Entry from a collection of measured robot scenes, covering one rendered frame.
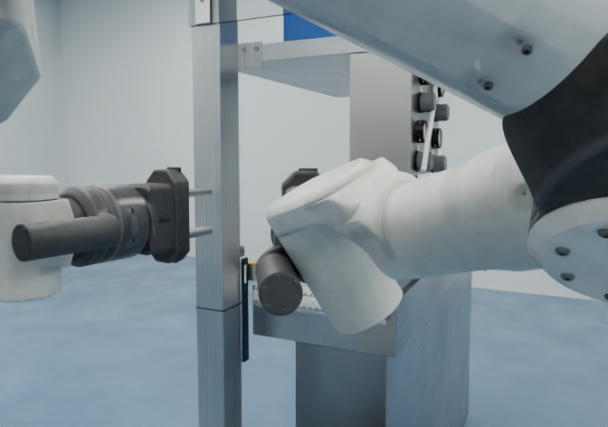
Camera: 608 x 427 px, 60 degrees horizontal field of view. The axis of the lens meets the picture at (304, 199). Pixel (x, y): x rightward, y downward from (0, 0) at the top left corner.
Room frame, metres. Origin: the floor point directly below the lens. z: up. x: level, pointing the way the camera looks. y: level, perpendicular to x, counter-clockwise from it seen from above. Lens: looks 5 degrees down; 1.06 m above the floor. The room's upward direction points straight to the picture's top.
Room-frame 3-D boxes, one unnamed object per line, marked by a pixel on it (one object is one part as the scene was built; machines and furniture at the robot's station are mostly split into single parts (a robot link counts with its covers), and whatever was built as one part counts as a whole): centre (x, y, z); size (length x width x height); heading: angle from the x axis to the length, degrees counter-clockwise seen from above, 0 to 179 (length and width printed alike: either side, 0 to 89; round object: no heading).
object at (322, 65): (1.20, -0.13, 1.23); 0.62 x 0.38 x 0.04; 155
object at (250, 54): (0.96, 0.10, 1.24); 0.05 x 0.01 x 0.04; 65
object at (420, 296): (1.54, -0.31, 0.76); 1.30 x 0.29 x 0.10; 155
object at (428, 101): (0.88, -0.20, 1.15); 0.03 x 0.02 x 0.04; 155
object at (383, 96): (0.96, -0.17, 1.12); 0.22 x 0.11 x 0.20; 155
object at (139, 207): (0.64, 0.21, 0.98); 0.12 x 0.10 x 0.13; 146
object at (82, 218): (0.54, 0.26, 0.97); 0.11 x 0.11 x 0.11; 56
